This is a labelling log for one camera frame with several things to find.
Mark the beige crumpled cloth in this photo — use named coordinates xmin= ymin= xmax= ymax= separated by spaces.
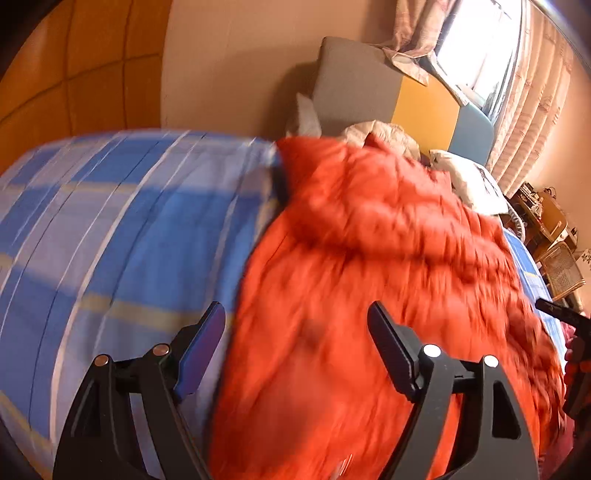
xmin=339 ymin=120 xmax=422 ymax=161

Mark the wooden desk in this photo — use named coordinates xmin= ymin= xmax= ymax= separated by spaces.
xmin=508 ymin=182 xmax=579 ymax=252

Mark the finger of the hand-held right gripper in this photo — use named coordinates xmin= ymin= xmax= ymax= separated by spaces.
xmin=534 ymin=298 xmax=579 ymax=328

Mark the grey padded rail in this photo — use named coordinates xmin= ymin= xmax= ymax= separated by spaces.
xmin=502 ymin=198 xmax=528 ymax=241

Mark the white printed pillow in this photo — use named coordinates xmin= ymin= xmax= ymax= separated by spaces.
xmin=428 ymin=148 xmax=509 ymax=216

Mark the short patterned beige curtain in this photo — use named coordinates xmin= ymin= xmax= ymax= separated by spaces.
xmin=375 ymin=0 xmax=465 ymax=88

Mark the white cloth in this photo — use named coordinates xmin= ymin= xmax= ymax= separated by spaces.
xmin=285 ymin=92 xmax=322 ymax=138

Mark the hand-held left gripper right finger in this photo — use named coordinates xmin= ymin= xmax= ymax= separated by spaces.
xmin=367 ymin=301 xmax=541 ymax=480

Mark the wicker chair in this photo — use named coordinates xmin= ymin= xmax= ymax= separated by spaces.
xmin=537 ymin=242 xmax=588 ymax=297

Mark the orange down jacket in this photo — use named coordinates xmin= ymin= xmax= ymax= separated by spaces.
xmin=208 ymin=134 xmax=566 ymax=480

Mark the long patterned beige curtain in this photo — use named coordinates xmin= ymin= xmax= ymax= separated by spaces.
xmin=485 ymin=0 xmax=574 ymax=200

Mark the wooden panelled wardrobe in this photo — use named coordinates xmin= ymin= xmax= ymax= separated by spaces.
xmin=0 ymin=0 xmax=172 ymax=178

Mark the window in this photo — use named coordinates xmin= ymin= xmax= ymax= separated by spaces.
xmin=436 ymin=0 xmax=526 ymax=108

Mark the red ruffled blanket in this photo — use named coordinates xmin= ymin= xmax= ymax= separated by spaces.
xmin=540 ymin=415 xmax=583 ymax=480

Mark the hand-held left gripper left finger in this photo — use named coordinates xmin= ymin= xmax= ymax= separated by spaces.
xmin=53 ymin=301 xmax=227 ymax=480

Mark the blue plaid bed sheet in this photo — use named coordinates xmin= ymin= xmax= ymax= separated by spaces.
xmin=0 ymin=129 xmax=568 ymax=480

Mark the grey yellow blue headboard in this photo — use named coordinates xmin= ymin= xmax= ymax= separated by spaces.
xmin=311 ymin=37 xmax=496 ymax=167

